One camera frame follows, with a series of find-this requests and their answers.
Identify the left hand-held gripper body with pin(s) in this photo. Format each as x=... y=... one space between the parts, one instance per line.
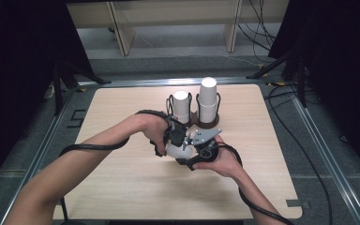
x=176 y=134

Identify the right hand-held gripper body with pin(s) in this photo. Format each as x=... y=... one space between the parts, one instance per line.
x=207 y=151

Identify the single white paper cup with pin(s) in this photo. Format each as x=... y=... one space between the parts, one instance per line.
x=176 y=151

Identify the short white paper cup stack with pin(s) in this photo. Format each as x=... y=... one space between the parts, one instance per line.
x=181 y=104

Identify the person's right hand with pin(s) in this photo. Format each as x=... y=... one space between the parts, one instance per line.
x=228 y=164

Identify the person's left hand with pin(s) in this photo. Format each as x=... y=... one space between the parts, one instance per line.
x=151 y=126

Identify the tall white paper cup stack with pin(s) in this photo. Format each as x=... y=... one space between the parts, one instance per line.
x=207 y=100

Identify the grey tape strip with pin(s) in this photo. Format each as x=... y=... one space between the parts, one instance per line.
x=296 y=203

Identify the beige wooden shelf unit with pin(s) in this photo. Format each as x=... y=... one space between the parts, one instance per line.
x=123 y=34

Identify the black stand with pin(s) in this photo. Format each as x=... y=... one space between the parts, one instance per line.
x=300 y=81
x=57 y=90

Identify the black curtain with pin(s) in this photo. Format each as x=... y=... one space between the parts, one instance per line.
x=18 y=78
x=340 y=62

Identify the metal floor rail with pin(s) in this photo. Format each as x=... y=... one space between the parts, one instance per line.
x=48 y=140
x=337 y=175
x=156 y=82

